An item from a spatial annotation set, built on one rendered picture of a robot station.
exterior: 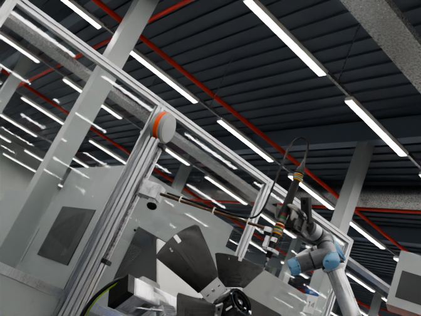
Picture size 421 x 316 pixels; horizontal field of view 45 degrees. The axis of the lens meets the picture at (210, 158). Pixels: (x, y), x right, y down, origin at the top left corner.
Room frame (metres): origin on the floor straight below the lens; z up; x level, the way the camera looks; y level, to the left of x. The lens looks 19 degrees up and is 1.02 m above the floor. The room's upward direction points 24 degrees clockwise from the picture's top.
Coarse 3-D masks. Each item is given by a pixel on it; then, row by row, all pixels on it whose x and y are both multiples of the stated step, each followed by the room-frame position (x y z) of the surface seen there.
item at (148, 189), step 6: (144, 180) 2.29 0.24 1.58; (144, 186) 2.28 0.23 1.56; (150, 186) 2.27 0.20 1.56; (156, 186) 2.26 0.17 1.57; (162, 186) 2.27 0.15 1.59; (138, 192) 2.29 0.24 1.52; (144, 192) 2.28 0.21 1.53; (150, 192) 2.27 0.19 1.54; (156, 192) 2.26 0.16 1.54; (162, 192) 2.30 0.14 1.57; (156, 198) 2.27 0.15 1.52
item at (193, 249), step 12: (192, 228) 1.99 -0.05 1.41; (192, 240) 1.98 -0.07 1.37; (204, 240) 2.00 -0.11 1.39; (168, 252) 1.95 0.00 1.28; (180, 252) 1.96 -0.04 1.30; (192, 252) 1.97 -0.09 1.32; (204, 252) 1.99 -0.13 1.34; (168, 264) 1.95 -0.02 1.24; (180, 264) 1.96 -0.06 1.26; (192, 264) 1.97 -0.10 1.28; (204, 264) 1.98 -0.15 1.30; (180, 276) 1.97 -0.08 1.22; (192, 276) 1.98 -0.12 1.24; (204, 276) 1.98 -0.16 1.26; (216, 276) 1.98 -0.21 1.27
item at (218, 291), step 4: (216, 280) 1.99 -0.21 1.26; (220, 280) 1.99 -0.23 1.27; (212, 284) 1.99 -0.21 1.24; (216, 284) 1.99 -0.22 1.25; (220, 284) 1.99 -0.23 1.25; (204, 288) 1.99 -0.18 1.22; (208, 288) 1.99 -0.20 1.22; (212, 288) 1.99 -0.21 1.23; (216, 288) 1.99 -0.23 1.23; (220, 288) 1.99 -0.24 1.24; (224, 288) 1.99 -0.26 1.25; (200, 292) 1.99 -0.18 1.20; (204, 292) 1.99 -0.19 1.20; (208, 292) 1.99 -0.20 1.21; (212, 292) 1.99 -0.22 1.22; (216, 292) 1.99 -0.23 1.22; (220, 292) 1.99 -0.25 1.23; (204, 296) 1.99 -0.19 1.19; (208, 296) 1.99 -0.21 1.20; (212, 296) 1.99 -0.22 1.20; (216, 296) 2.00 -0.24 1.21; (208, 300) 2.00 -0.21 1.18; (212, 300) 2.00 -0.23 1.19
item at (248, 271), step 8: (216, 256) 2.24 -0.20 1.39; (224, 256) 2.24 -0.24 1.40; (232, 256) 2.25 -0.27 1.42; (216, 264) 2.21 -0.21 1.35; (224, 264) 2.20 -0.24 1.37; (232, 264) 2.20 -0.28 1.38; (240, 264) 2.21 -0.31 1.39; (248, 264) 2.22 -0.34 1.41; (224, 272) 2.16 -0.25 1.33; (232, 272) 2.16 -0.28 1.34; (240, 272) 2.15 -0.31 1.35; (248, 272) 2.16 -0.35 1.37; (256, 272) 2.18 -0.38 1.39; (224, 280) 2.12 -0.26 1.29; (232, 280) 2.11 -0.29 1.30; (240, 280) 2.11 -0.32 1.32; (248, 280) 2.11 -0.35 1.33
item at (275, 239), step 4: (304, 164) 2.05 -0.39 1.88; (300, 168) 2.04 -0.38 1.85; (300, 172) 2.07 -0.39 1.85; (272, 236) 2.05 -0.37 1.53; (276, 236) 2.04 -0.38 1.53; (272, 240) 2.04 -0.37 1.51; (276, 240) 2.04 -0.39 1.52; (272, 244) 2.04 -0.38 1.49; (276, 244) 2.04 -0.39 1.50; (268, 252) 2.05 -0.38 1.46; (268, 256) 2.04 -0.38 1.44
